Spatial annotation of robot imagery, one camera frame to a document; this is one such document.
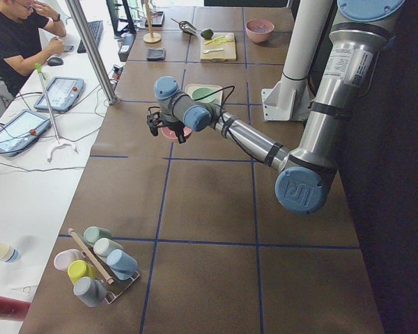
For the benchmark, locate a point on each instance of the green avocado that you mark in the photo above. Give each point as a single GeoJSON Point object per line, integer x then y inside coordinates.
{"type": "Point", "coordinates": [207, 34]}

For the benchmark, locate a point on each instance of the small pink bowl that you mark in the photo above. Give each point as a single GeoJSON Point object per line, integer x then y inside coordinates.
{"type": "Point", "coordinates": [170, 134]}

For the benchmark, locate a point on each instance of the person in black shirt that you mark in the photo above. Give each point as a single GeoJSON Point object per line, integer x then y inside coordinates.
{"type": "Point", "coordinates": [30, 33]}

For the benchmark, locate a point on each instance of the white cup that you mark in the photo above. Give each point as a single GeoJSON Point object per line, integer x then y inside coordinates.
{"type": "Point", "coordinates": [104, 246]}

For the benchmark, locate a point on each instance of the aluminium frame post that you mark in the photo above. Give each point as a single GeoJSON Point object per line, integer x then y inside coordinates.
{"type": "Point", "coordinates": [80, 21]}

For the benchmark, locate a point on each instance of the white plastic spoon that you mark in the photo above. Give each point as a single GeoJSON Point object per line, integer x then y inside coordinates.
{"type": "Point", "coordinates": [208, 51]}

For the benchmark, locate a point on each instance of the black keyboard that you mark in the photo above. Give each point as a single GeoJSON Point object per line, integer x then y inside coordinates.
{"type": "Point", "coordinates": [96, 29]}

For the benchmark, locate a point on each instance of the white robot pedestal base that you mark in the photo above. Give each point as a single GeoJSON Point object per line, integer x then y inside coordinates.
{"type": "Point", "coordinates": [289, 99]}

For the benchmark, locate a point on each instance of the folded grey cloth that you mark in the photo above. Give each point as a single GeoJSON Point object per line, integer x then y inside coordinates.
{"type": "Point", "coordinates": [156, 54]}

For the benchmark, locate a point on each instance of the wooden mug tree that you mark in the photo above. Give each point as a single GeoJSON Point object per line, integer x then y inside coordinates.
{"type": "Point", "coordinates": [151, 37]}

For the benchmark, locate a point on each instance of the wire cup rack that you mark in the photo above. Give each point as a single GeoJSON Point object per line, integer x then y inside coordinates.
{"type": "Point", "coordinates": [119, 287]}

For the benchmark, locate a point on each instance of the black power box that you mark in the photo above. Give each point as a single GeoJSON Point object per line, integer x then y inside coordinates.
{"type": "Point", "coordinates": [125, 45]}

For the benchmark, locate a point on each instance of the grey cup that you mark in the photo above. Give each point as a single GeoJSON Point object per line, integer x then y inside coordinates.
{"type": "Point", "coordinates": [90, 291]}

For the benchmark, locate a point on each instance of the computer mouse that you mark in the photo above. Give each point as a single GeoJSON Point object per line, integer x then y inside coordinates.
{"type": "Point", "coordinates": [54, 61]}

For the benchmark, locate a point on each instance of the teach pendant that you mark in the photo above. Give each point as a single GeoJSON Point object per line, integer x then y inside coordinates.
{"type": "Point", "coordinates": [63, 92]}
{"type": "Point", "coordinates": [22, 131]}

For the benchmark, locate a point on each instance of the cream rabbit tray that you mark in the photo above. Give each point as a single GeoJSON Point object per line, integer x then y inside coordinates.
{"type": "Point", "coordinates": [217, 90]}

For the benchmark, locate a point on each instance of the metal scoop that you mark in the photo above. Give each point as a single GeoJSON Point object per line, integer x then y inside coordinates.
{"type": "Point", "coordinates": [185, 26]}

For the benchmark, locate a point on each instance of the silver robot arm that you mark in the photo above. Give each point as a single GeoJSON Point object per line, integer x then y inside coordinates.
{"type": "Point", "coordinates": [331, 50]}

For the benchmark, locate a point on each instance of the paper cup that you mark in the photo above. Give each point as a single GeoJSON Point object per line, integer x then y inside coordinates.
{"type": "Point", "coordinates": [8, 253]}

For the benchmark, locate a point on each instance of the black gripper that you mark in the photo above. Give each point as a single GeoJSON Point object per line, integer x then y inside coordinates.
{"type": "Point", "coordinates": [171, 124]}

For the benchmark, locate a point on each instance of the blue cup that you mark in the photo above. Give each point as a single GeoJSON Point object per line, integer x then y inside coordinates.
{"type": "Point", "coordinates": [123, 265]}

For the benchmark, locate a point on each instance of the red bottle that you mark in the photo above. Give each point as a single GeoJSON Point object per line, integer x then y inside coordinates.
{"type": "Point", "coordinates": [13, 309]}

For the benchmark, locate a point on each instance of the large pink ice bowl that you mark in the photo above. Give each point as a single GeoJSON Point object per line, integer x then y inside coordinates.
{"type": "Point", "coordinates": [259, 30]}

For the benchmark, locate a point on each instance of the yellow cup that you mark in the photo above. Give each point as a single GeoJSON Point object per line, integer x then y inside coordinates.
{"type": "Point", "coordinates": [79, 269]}

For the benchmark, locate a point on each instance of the near teach pendant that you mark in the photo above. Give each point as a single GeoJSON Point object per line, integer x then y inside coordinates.
{"type": "Point", "coordinates": [22, 131]}

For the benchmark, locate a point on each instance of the yellow plastic knife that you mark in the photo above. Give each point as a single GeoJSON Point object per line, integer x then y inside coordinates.
{"type": "Point", "coordinates": [210, 42]}

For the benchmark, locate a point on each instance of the far teach pendant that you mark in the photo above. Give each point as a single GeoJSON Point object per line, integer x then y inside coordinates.
{"type": "Point", "coordinates": [63, 92]}

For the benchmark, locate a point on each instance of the wooden rack dowel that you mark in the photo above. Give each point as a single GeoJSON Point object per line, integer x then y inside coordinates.
{"type": "Point", "coordinates": [102, 268]}

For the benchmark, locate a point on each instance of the green cup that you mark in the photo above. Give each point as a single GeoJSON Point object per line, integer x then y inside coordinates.
{"type": "Point", "coordinates": [93, 233]}

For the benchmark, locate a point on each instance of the white hook reaching stick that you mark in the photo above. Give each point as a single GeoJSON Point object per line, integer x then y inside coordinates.
{"type": "Point", "coordinates": [60, 142]}

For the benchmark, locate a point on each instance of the wooden cutting board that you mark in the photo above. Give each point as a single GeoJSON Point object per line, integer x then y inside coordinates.
{"type": "Point", "coordinates": [229, 53]}

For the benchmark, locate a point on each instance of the green bowl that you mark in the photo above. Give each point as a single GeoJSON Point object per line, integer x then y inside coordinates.
{"type": "Point", "coordinates": [203, 95]}

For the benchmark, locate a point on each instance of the pink cup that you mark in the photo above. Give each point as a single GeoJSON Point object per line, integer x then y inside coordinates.
{"type": "Point", "coordinates": [65, 258]}

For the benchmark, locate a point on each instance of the white garlic bulb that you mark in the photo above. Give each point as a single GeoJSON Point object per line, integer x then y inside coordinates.
{"type": "Point", "coordinates": [229, 37]}

